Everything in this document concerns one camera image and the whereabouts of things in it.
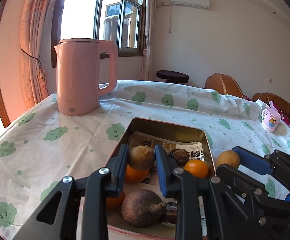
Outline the small orange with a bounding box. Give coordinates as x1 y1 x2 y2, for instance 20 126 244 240
106 191 125 212
184 159 208 178

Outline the yellowish longan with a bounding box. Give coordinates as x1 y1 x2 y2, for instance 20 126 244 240
216 150 241 168

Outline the large orange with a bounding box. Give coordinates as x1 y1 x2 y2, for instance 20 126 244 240
125 165 149 184

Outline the brown passion fruit with stem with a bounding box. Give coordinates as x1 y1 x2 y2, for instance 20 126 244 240
121 189 167 228

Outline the dark water chestnut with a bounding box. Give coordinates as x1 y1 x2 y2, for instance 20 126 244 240
168 148 189 167

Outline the pink metal tin box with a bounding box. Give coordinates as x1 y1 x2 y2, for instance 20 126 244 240
81 117 216 240

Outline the pink cartoon cup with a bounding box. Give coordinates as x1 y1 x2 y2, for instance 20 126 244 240
261 107 281 133

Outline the printed paper sheet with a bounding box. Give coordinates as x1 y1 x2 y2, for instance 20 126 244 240
108 132 210 239

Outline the brown leather sofa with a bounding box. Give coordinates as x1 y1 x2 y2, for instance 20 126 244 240
253 92 290 117

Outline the white green cloud tablecloth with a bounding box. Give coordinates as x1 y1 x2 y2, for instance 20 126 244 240
0 81 290 239

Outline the pink electric kettle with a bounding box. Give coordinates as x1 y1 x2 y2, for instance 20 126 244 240
54 38 118 116

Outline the brown leather chair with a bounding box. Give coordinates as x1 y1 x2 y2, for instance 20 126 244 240
204 73 244 98

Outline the pink curtain right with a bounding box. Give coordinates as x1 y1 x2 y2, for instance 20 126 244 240
141 0 157 81

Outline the pink curtain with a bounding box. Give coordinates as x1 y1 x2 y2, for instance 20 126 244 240
20 0 56 109
141 0 157 81

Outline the dark round stool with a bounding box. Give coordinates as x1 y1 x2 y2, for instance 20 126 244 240
156 70 189 84

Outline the pink curtain left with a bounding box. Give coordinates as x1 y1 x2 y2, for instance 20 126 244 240
20 0 56 109

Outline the white air conditioner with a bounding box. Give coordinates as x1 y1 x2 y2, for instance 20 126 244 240
171 0 210 10

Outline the window with frame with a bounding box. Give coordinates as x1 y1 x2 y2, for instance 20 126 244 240
51 0 145 68

